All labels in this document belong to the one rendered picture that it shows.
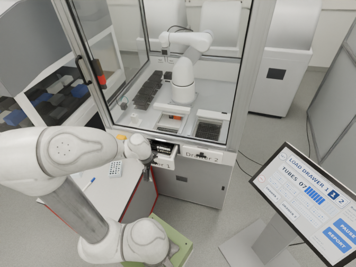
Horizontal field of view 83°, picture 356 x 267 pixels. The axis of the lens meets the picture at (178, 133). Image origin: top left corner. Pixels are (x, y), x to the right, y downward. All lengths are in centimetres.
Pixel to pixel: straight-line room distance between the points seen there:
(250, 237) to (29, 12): 235
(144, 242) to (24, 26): 137
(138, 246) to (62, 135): 60
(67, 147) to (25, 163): 12
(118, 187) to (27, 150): 103
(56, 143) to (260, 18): 82
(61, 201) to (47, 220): 188
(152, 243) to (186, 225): 122
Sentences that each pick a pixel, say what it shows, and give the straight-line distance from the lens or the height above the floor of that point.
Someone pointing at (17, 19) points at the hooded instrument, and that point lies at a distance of 160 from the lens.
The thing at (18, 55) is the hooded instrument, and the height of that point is 155.
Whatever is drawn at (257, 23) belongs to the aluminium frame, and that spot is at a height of 175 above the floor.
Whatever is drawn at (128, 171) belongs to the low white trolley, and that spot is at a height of 76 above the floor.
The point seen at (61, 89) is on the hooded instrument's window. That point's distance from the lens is 182.
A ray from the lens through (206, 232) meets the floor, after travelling 213.
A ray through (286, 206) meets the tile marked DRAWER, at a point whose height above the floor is 101.
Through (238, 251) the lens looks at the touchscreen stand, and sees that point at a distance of 208.
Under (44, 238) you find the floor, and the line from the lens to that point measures 253.
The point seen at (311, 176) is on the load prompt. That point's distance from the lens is 118.
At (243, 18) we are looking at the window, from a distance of 97.
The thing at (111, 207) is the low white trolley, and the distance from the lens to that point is 147.
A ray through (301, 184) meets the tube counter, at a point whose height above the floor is 111.
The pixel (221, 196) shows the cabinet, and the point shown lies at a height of 32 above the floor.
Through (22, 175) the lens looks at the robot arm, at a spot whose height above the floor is 163.
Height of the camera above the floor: 202
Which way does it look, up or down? 45 degrees down
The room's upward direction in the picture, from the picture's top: 4 degrees counter-clockwise
